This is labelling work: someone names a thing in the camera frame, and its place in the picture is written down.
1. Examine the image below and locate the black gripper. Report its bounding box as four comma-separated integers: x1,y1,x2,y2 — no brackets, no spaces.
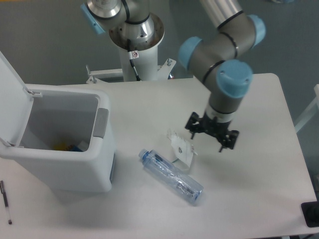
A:
185,112,239,152

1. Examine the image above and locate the white paper trash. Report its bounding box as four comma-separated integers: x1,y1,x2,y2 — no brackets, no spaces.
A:
166,128,198,173

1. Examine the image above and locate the clear plastic water bottle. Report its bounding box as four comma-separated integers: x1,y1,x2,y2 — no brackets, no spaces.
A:
139,149,203,204

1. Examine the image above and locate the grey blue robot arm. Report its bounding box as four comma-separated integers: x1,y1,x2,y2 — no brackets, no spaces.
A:
81,0,266,149

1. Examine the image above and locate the white trash can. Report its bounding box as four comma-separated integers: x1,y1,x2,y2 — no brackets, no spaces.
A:
0,56,116,193

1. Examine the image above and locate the black device at table corner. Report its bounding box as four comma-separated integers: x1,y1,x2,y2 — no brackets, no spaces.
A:
301,201,319,228

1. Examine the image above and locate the black pen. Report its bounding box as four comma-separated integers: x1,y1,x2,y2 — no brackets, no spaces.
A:
0,180,12,225

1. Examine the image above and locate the white frame post right edge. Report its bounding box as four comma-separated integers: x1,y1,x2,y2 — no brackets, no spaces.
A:
295,84,319,133

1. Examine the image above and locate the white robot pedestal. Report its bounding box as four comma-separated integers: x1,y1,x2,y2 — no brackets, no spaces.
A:
109,14,177,84

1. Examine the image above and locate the black cable with tag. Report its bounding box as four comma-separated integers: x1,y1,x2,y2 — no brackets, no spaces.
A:
126,38,142,82

